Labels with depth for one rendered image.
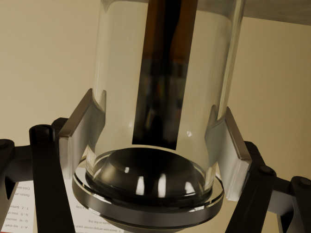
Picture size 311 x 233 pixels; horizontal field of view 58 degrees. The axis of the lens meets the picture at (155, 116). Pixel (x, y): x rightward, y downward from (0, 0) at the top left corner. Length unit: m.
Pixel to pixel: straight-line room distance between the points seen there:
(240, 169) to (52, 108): 0.73
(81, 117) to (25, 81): 0.70
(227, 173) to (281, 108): 0.71
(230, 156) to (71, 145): 0.09
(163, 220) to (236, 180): 0.05
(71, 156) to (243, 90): 0.71
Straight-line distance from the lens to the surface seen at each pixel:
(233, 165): 0.16
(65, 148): 0.16
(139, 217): 0.16
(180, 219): 0.17
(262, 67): 0.85
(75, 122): 0.17
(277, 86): 0.87
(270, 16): 0.79
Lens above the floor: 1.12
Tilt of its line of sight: 8 degrees up
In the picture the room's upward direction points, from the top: 173 degrees counter-clockwise
